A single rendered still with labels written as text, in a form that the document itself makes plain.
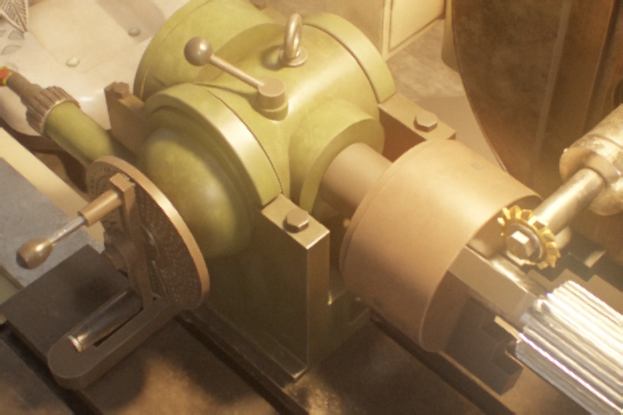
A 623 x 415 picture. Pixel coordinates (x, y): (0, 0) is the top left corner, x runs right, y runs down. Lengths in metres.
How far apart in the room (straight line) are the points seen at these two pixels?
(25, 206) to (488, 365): 0.93
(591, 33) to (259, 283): 0.44
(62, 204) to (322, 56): 0.76
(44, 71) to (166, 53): 1.37
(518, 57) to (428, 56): 1.86
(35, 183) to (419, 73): 1.42
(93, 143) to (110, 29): 1.52
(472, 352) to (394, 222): 0.17
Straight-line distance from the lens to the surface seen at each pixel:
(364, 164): 1.23
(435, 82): 3.12
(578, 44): 1.25
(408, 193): 1.13
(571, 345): 1.12
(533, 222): 1.08
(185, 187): 1.21
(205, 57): 1.21
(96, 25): 2.85
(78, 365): 1.36
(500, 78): 1.37
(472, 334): 1.20
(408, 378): 1.36
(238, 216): 1.22
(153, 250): 1.25
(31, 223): 1.88
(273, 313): 1.33
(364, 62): 1.29
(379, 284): 1.15
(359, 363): 1.37
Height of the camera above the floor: 2.15
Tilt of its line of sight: 50 degrees down
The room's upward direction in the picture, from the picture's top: straight up
